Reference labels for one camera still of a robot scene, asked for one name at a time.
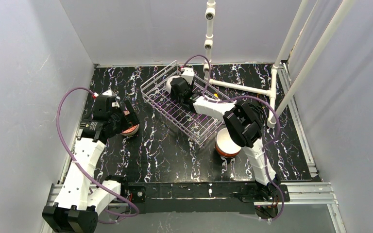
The aluminium front rail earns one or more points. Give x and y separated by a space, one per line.
293 192

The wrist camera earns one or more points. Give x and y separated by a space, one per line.
188 74
107 94

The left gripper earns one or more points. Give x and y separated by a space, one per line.
124 118

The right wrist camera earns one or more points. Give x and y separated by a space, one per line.
188 74

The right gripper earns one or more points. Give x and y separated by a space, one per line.
178 87

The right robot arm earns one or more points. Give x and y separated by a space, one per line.
243 120

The white wire dish rack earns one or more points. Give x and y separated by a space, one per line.
197 127

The orange patterned bowl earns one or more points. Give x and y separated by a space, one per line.
131 131

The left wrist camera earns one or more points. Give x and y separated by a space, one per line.
107 94

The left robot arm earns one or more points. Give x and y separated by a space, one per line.
75 210

